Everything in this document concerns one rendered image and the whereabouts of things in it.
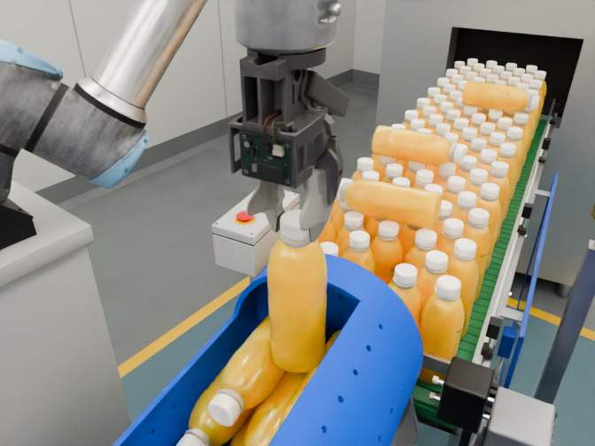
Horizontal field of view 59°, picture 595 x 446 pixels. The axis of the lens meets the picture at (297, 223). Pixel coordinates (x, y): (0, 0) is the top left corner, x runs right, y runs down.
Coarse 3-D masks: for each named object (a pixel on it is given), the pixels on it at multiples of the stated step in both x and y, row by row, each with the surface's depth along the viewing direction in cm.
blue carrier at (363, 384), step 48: (336, 288) 68; (384, 288) 71; (240, 336) 83; (384, 336) 66; (192, 384) 74; (336, 384) 57; (384, 384) 63; (144, 432) 65; (288, 432) 51; (336, 432) 54; (384, 432) 61
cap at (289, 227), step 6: (294, 210) 60; (300, 210) 60; (282, 216) 59; (288, 216) 59; (294, 216) 59; (282, 222) 58; (288, 222) 58; (294, 222) 58; (282, 228) 58; (288, 228) 57; (294, 228) 57; (282, 234) 59; (288, 234) 58; (294, 234) 57; (300, 234) 57; (306, 234) 58; (294, 240) 58
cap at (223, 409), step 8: (216, 400) 65; (224, 400) 65; (232, 400) 65; (208, 408) 66; (216, 408) 65; (224, 408) 64; (232, 408) 64; (216, 416) 66; (224, 416) 65; (232, 416) 64; (224, 424) 66; (232, 424) 65
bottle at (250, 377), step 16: (256, 336) 72; (240, 352) 70; (256, 352) 69; (240, 368) 67; (256, 368) 67; (272, 368) 69; (224, 384) 67; (240, 384) 66; (256, 384) 67; (272, 384) 68; (240, 400) 65; (256, 400) 67
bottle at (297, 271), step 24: (288, 240) 58; (288, 264) 59; (312, 264) 59; (288, 288) 60; (312, 288) 60; (288, 312) 62; (312, 312) 62; (288, 336) 64; (312, 336) 64; (288, 360) 66; (312, 360) 66
